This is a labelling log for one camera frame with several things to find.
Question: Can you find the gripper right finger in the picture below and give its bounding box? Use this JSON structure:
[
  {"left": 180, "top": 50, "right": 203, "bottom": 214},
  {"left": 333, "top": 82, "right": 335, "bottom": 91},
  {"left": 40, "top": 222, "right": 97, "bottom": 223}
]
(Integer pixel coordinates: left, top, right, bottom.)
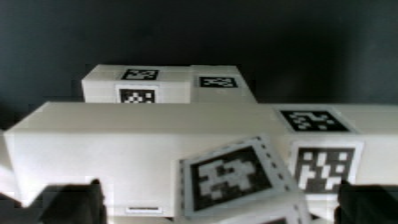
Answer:
[{"left": 335, "top": 181, "right": 398, "bottom": 224}]

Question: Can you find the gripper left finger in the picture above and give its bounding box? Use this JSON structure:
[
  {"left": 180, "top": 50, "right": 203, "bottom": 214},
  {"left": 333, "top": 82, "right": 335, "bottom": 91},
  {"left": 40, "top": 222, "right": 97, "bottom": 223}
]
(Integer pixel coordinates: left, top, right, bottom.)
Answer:
[{"left": 31, "top": 179, "right": 109, "bottom": 224}]

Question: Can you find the white chair back frame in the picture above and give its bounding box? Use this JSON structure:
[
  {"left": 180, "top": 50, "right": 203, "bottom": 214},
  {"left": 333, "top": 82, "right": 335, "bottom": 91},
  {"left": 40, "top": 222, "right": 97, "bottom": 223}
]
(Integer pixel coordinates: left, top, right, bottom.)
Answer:
[{"left": 6, "top": 102, "right": 398, "bottom": 219}]

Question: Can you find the white tagged nut cube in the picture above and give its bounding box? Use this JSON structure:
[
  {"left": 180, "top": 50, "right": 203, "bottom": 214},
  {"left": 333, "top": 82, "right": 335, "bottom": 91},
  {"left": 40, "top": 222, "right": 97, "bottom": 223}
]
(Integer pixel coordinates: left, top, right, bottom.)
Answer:
[{"left": 175, "top": 134, "right": 312, "bottom": 224}]

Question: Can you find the white chair leg with tag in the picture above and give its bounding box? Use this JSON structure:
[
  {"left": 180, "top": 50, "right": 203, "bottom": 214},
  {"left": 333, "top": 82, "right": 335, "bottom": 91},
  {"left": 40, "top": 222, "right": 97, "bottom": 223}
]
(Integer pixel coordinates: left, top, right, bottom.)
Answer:
[{"left": 191, "top": 65, "right": 257, "bottom": 103}]

